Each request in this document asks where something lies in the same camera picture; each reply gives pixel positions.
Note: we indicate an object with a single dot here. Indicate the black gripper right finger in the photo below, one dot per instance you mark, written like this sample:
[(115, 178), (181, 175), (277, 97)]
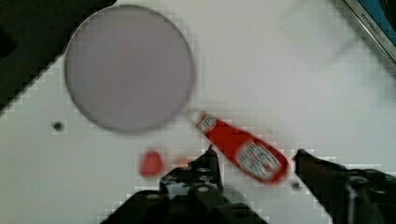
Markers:
[(349, 196)]

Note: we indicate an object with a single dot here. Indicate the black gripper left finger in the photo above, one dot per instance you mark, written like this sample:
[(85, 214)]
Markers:
[(203, 171)]

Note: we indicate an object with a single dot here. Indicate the grey round plate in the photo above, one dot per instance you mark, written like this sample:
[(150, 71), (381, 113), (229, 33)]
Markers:
[(129, 69)]

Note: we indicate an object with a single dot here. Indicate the red ketchup bottle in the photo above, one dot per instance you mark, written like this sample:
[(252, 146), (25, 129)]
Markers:
[(253, 156)]

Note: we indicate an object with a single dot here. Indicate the red toy strawberry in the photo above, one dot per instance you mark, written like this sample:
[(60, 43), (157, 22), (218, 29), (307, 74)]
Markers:
[(151, 164)]

